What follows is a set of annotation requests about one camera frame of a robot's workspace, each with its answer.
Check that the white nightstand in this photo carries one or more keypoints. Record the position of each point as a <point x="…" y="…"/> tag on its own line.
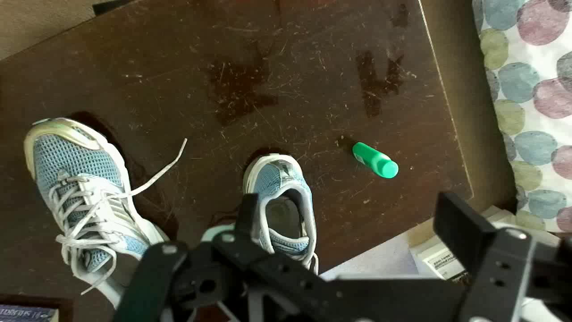
<point x="381" y="260"/>

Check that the book with large title print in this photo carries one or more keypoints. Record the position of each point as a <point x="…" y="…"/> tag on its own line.
<point x="27" y="313"/>

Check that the polka dot bedspread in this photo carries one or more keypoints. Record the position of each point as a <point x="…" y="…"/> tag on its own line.
<point x="537" y="90"/>

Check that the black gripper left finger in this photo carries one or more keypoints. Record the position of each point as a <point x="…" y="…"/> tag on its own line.
<point x="179" y="274"/>

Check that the blue mesh sneaker, long laces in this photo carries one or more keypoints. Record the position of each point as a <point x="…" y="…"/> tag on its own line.
<point x="77" y="161"/>

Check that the blue mesh sneaker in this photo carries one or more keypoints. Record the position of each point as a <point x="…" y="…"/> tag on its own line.
<point x="279" y="177"/>
<point x="77" y="161"/>

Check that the green marker pen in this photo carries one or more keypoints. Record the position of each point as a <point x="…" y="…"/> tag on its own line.
<point x="374" y="160"/>

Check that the white printed box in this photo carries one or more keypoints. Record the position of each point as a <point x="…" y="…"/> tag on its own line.
<point x="439" y="256"/>

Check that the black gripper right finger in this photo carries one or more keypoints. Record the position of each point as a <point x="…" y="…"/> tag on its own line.
<point x="501" y="274"/>

